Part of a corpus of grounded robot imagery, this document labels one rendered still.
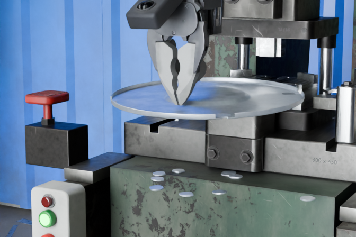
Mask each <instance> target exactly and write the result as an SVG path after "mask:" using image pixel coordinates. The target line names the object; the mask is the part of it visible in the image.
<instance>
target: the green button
mask: <svg viewBox="0 0 356 237"><path fill-rule="evenodd" d="M42 214H46V215H48V217H49V219H50V222H49V224H48V225H46V226H45V225H42V224H41V222H40V216H41V215H42ZM38 219H39V223H40V224H41V225H42V226H43V227H45V228H49V227H51V226H53V225H54V224H55V222H56V216H55V214H54V212H53V211H51V210H49V209H47V210H44V211H42V212H41V213H40V214H39V218H38Z"/></svg>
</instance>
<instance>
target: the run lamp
mask: <svg viewBox="0 0 356 237"><path fill-rule="evenodd" d="M40 222H41V224H42V225H45V226H46V225H48V224H49V222H50V219H49V217H48V215H46V214H42V215H41V216H40Z"/></svg>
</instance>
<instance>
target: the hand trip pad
mask: <svg viewBox="0 0 356 237"><path fill-rule="evenodd" d="M66 101H69V93H68V92H65V91H58V90H44V91H40V92H36V93H31V94H27V95H26V96H25V102H26V103H28V104H38V105H43V118H44V119H52V118H53V115H52V105H53V104H58V103H62V102H66Z"/></svg>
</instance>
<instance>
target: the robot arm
mask: <svg viewBox="0 0 356 237"><path fill-rule="evenodd" d="M216 7H218V8H219V25H218V26H216ZM126 18H127V21H128V24H129V27H130V28H131V29H148V31H147V46H148V51H149V54H150V56H151V59H152V62H153V64H154V67H155V70H156V71H157V72H158V75H159V78H160V80H161V82H162V84H163V86H164V88H165V90H166V92H167V93H168V95H169V97H170V98H171V100H172V101H173V103H174V104H175V105H180V106H182V105H184V103H185V102H186V101H187V100H188V98H189V97H190V95H191V94H192V92H193V89H194V87H195V84H196V83H197V82H198V81H199V80H200V79H201V78H203V77H204V76H205V74H206V70H207V65H206V63H205V62H204V61H203V59H204V57H205V55H206V53H207V50H208V46H209V35H212V34H218V33H221V20H222V0H137V2H136V3H135V4H134V5H133V6H132V8H131V9H130V10H129V11H128V12H127V13H126ZM173 36H181V38H182V39H183V41H188V43H187V44H185V45H184V46H183V47H181V48H179V49H178V50H177V47H176V42H175V40H174V39H172V37H173ZM177 80H179V86H177Z"/></svg>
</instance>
